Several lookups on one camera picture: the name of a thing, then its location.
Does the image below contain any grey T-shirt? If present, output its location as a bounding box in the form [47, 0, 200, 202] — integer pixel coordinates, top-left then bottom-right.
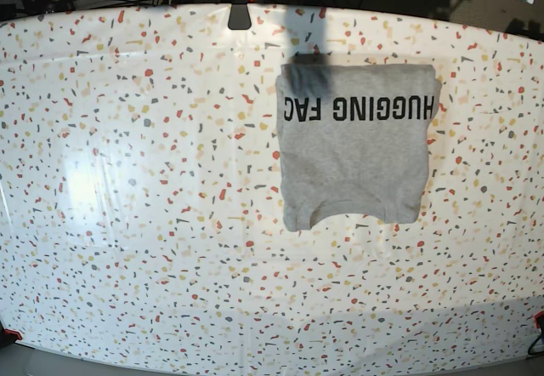
[276, 63, 441, 231]

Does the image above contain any red clamp right corner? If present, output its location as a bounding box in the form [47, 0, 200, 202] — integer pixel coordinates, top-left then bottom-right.
[527, 311, 544, 357]

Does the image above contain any red clamp corner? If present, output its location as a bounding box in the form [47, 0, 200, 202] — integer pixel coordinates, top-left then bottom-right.
[0, 328, 22, 349]
[527, 311, 544, 357]

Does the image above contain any red clamp left corner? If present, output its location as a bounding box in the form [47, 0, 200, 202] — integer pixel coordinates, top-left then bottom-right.
[0, 328, 22, 349]

